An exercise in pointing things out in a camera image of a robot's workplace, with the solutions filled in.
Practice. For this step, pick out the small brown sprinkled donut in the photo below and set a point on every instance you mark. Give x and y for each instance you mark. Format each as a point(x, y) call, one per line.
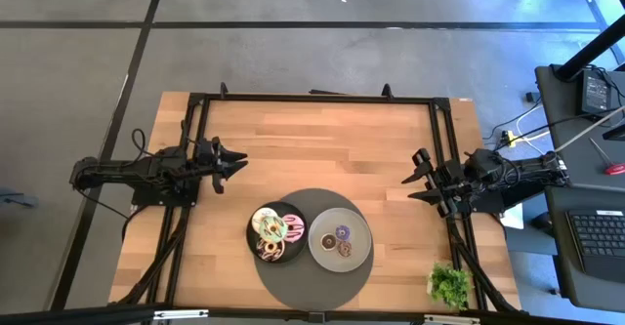
point(341, 250)

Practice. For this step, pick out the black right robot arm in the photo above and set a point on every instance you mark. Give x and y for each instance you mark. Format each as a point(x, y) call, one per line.
point(527, 174)

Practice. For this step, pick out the small white sticker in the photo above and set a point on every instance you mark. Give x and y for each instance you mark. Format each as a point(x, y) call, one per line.
point(466, 99)

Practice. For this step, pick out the grey round plate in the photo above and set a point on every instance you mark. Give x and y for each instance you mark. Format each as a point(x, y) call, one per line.
point(359, 237)

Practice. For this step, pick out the grey round woven placemat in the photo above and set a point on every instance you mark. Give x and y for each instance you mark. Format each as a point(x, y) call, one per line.
point(312, 286)

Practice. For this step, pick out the black frame hook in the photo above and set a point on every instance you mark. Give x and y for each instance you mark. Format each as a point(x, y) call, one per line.
point(387, 91)
point(223, 90)

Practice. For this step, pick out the chocolate donut with white stripes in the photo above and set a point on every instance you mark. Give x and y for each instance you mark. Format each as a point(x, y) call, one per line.
point(280, 250)

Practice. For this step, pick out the black aluminium crossbar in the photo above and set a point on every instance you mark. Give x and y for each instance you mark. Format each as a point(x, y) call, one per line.
point(244, 313)

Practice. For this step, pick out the green iced donut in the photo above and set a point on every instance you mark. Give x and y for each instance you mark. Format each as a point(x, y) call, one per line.
point(281, 227)

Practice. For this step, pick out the black aluminium table frame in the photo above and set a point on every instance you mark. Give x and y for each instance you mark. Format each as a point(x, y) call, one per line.
point(317, 99)

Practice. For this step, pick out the small green potted plant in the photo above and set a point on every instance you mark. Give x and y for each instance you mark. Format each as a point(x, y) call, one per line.
point(449, 286)

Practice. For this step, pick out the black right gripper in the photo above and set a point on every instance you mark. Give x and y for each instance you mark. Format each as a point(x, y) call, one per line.
point(446, 195)

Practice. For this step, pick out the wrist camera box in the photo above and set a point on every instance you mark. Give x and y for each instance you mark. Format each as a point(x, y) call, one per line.
point(449, 173)
point(209, 148)

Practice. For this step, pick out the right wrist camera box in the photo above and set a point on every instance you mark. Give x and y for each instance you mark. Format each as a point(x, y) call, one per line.
point(449, 173)

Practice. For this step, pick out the white donut with blue stripes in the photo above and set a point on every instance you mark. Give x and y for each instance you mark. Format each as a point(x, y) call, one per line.
point(259, 215)

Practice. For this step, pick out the dark grey desk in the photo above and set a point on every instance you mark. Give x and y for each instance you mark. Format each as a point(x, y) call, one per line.
point(566, 115)
point(561, 266)

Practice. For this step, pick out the white paper sheet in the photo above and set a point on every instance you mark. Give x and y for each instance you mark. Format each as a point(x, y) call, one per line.
point(513, 217)

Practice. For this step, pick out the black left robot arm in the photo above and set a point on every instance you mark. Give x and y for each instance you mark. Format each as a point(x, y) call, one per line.
point(122, 169)

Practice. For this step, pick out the black electronics box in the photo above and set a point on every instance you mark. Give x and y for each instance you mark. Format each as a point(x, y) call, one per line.
point(595, 93)

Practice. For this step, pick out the small blue sprinkled donut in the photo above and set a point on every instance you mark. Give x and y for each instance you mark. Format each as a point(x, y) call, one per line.
point(338, 232)

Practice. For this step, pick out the pink donut with dark stripes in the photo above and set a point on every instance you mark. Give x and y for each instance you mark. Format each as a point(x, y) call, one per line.
point(297, 222)

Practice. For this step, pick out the small dark chocolate donut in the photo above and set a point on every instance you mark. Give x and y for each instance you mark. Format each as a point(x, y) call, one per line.
point(323, 241)

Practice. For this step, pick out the black round plate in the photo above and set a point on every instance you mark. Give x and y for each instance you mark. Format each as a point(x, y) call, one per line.
point(299, 249)

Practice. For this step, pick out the yellow power plug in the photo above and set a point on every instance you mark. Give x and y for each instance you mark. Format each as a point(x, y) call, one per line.
point(510, 138)

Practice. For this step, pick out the silver metal bracket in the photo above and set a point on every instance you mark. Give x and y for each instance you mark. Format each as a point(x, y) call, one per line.
point(451, 319)
point(180, 314)

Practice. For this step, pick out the black keyboard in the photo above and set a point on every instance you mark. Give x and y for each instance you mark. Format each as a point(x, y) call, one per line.
point(600, 237)

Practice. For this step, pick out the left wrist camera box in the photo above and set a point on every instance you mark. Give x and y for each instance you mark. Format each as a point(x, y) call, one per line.
point(209, 148)

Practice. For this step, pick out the small black adapter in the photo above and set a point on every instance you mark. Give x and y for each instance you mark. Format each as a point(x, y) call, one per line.
point(530, 96)

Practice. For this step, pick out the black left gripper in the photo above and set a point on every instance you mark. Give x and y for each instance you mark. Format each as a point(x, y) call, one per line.
point(217, 171)

